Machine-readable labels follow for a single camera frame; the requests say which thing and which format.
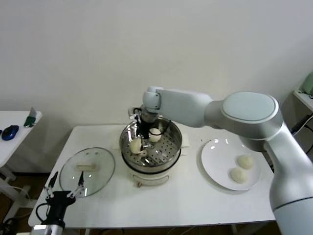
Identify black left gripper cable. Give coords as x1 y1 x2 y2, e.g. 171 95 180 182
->
36 203 51 222

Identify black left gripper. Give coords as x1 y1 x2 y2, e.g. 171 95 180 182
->
44 170 86 220

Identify white floor cable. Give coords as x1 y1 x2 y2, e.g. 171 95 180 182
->
0 185 32 218

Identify black power adapter cable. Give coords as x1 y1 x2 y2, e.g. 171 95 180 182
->
290 114 313 157

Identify green clip tool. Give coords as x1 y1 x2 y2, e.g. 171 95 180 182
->
23 107 37 128

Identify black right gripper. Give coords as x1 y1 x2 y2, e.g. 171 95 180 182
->
137 117 153 155

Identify white electric cooker base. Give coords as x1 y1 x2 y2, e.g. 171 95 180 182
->
112 133 190 188

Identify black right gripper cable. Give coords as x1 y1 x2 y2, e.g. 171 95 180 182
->
149 119 172 137

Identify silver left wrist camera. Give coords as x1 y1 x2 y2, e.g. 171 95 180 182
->
31 224 53 235

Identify steel perforated steamer basket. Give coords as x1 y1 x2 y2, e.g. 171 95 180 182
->
119 116 183 169

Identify pale green appliance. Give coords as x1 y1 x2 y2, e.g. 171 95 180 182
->
300 72 313 95

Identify blue computer mouse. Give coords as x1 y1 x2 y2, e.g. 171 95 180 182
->
1 125 20 141

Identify white steamed baozi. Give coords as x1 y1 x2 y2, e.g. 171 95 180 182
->
129 139 143 155
148 127 162 142
229 167 248 184
236 154 254 169

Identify round glass pot lid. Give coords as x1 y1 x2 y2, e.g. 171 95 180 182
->
58 147 116 198

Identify white side table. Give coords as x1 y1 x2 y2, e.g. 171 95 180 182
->
0 111 43 182

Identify white shelf table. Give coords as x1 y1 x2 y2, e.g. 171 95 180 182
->
292 89 313 116

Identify white round plate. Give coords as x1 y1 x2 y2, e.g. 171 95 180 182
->
197 138 261 193

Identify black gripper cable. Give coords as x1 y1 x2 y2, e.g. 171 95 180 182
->
36 203 51 222
149 119 172 137

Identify black floor cables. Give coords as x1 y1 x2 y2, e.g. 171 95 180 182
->
0 217 19 235

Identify white wall cable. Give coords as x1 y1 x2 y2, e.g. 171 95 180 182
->
291 119 313 138

